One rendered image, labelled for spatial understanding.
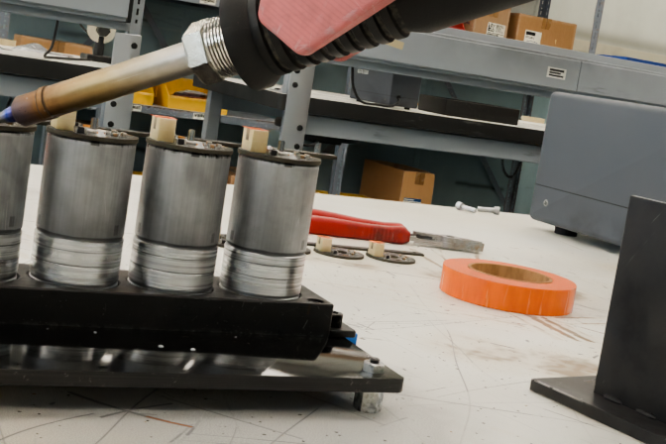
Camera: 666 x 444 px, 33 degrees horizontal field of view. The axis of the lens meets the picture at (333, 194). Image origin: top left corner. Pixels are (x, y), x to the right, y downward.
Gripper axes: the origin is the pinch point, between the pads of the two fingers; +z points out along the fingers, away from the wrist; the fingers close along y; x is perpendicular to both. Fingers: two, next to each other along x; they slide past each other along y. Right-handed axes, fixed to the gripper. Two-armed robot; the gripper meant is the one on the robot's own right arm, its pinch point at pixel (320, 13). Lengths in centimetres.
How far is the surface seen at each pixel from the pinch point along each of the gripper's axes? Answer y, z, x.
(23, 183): -0.9, 8.7, -4.2
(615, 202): -48.7, 4.5, 5.6
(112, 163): -2.1, 7.0, -3.0
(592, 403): -9.4, 5.1, 10.7
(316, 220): -31.4, 13.3, -4.8
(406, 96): -265, 42, -63
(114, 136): -2.5, 6.6, -3.6
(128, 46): -203, 64, -107
